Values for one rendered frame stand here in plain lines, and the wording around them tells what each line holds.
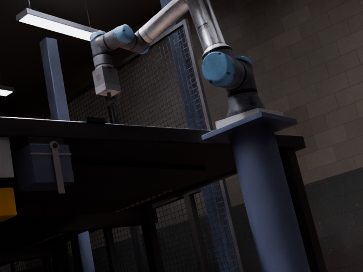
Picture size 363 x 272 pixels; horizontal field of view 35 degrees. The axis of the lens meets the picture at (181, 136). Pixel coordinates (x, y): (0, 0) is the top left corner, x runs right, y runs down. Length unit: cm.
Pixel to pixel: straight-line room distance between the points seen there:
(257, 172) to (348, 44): 519
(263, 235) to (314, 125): 517
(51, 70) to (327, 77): 378
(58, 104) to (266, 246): 266
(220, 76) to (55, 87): 253
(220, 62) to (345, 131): 503
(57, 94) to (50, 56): 31
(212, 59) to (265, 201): 54
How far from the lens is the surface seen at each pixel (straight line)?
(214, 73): 206
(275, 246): 204
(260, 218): 206
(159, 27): 244
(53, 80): 445
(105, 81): 235
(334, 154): 704
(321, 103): 716
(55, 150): 175
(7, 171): 169
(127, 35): 237
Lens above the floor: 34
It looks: 15 degrees up
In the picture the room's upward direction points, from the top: 12 degrees counter-clockwise
